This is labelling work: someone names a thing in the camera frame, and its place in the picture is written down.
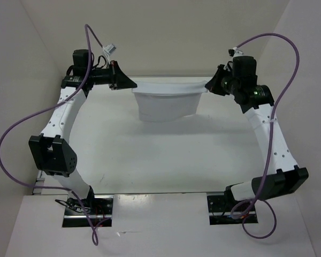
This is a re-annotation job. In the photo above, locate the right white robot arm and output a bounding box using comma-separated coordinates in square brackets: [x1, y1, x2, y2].
[205, 55, 309, 210]

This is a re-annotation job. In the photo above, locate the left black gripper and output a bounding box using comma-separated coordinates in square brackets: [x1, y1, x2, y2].
[87, 60, 136, 90]

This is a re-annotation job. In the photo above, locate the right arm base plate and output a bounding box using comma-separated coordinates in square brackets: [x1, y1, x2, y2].
[207, 192, 258, 225]

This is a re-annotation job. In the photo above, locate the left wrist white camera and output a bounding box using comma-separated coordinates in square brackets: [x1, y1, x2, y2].
[102, 44, 116, 62]

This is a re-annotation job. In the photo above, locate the wrist white camera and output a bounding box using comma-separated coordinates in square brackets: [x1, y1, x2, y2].
[102, 44, 116, 62]
[228, 47, 244, 58]

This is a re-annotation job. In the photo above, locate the purple cable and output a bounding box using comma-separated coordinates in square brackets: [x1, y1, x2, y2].
[0, 24, 109, 246]
[231, 32, 300, 238]

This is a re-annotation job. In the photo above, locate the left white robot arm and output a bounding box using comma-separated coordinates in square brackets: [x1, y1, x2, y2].
[28, 48, 137, 214]

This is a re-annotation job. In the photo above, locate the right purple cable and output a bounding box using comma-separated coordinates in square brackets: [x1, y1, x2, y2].
[231, 32, 300, 238]

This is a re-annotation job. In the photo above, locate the white skirt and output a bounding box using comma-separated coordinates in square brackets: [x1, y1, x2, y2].
[132, 80, 208, 123]

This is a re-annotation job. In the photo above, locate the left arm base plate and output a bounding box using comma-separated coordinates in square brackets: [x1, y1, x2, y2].
[55, 195, 114, 228]

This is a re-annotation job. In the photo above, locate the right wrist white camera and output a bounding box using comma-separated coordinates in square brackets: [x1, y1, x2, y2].
[228, 47, 244, 58]

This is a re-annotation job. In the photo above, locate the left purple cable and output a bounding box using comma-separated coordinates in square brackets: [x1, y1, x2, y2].
[0, 24, 109, 246]

